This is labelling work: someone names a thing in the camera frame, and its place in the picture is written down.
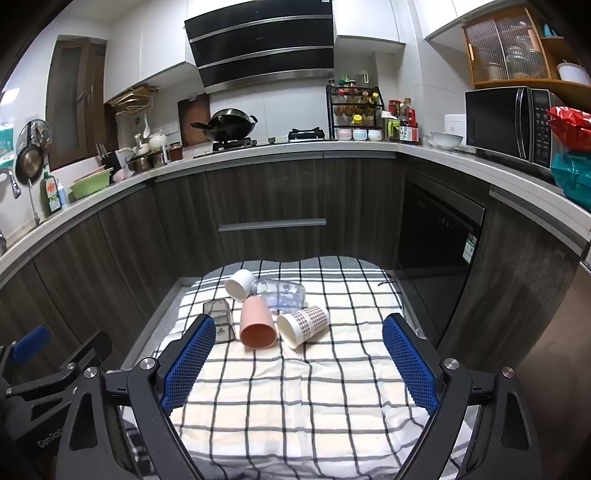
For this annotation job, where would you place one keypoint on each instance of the black microwave oven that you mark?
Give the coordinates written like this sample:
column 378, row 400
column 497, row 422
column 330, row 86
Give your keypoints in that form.
column 498, row 122

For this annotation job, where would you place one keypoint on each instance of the hanging frying pan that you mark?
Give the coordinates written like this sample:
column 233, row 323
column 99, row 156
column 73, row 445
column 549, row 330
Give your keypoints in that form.
column 30, row 159

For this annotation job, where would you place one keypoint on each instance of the black built-in dishwasher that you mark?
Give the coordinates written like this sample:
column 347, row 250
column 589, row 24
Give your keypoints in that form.
column 438, row 230

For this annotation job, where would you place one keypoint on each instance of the brown jar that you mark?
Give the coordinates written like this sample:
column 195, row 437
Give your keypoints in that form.
column 175, row 152

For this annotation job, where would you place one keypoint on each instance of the wooden ribbed glass cabinet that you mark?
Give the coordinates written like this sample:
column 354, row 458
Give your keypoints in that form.
column 508, row 46

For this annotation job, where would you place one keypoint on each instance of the black wok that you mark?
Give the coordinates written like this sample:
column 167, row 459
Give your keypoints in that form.
column 231, row 123

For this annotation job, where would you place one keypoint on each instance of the green plastic basin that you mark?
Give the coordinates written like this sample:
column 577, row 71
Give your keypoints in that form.
column 90, row 187

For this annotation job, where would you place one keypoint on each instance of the black white checked cloth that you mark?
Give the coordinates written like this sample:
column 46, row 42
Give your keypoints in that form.
column 295, row 406

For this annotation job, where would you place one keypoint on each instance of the white rice cooker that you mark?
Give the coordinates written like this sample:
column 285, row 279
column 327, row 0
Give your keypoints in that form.
column 456, row 124

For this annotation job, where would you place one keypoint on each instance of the black spice rack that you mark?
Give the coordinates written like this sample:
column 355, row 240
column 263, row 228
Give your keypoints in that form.
column 353, row 108

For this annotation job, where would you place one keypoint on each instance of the brown sauce bottle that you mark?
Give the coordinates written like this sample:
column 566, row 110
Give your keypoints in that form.
column 407, row 110

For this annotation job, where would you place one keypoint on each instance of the black knife block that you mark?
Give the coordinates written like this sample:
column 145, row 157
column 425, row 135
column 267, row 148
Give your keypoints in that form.
column 107, row 159

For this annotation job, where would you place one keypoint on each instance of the pink cup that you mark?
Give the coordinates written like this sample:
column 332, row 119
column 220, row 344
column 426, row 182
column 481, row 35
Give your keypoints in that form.
column 256, row 323

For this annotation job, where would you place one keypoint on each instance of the dark wooden door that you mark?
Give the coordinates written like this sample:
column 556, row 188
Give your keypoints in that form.
column 76, row 106

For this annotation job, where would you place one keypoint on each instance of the small pink bowl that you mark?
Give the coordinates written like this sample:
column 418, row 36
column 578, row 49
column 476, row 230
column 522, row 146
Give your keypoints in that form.
column 344, row 134

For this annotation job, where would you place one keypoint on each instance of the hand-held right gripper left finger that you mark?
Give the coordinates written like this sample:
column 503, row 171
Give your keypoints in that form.
column 189, row 362

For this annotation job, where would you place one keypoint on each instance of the red plastic bag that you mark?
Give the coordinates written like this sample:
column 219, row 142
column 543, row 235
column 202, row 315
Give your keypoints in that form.
column 570, row 127

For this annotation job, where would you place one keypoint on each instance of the black gas stove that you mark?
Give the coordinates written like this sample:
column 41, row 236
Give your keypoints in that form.
column 307, row 134

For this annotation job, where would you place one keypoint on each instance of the green white container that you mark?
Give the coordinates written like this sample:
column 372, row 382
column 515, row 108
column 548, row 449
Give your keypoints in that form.
column 392, row 130

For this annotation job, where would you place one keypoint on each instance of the red label box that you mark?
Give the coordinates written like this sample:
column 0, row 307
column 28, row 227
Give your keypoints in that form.
column 409, row 133

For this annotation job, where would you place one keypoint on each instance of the teal plastic bag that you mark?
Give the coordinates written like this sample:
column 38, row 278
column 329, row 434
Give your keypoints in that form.
column 575, row 177

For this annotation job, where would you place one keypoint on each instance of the wall rack with boards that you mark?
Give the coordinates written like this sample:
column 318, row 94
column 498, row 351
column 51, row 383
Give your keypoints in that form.
column 134, row 98

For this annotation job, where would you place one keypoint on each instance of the red lid sauce jar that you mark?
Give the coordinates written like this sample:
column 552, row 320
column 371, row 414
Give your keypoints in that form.
column 393, row 108

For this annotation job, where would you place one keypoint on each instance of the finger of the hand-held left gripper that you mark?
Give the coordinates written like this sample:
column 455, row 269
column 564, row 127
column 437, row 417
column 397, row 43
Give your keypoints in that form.
column 30, row 344
column 69, row 371

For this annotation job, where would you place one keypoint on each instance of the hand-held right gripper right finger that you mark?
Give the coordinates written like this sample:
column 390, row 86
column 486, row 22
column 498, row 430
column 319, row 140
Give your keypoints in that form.
column 411, row 364

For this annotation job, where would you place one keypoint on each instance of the clear plastic cup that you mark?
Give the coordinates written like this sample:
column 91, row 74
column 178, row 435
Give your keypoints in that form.
column 282, row 294

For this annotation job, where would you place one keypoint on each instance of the green dish soap bottle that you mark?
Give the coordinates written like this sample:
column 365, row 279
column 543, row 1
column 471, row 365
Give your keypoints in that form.
column 50, row 196

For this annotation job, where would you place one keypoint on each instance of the white cup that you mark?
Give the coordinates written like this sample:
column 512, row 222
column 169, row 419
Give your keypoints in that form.
column 240, row 284

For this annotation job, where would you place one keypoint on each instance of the white pot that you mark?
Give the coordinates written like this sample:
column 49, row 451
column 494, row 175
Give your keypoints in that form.
column 572, row 73

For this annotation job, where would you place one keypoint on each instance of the white teapot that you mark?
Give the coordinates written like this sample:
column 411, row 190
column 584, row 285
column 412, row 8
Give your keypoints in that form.
column 157, row 141

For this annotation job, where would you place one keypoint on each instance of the grey transparent cup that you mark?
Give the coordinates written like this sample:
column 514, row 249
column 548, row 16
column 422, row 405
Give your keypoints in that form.
column 222, row 316

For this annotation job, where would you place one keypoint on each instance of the copper pot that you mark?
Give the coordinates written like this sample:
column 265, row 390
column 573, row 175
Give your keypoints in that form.
column 143, row 164

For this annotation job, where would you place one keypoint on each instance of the patterned paper cup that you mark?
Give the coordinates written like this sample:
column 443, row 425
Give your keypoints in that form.
column 302, row 324

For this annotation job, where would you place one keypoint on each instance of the black range hood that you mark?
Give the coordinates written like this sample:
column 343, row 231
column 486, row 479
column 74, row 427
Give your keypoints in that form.
column 263, row 46

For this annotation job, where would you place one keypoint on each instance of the large white bowl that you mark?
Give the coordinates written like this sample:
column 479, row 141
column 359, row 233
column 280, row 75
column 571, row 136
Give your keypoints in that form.
column 447, row 140

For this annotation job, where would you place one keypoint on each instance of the wooden cutting board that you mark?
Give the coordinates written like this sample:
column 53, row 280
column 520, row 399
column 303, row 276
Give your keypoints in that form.
column 194, row 110

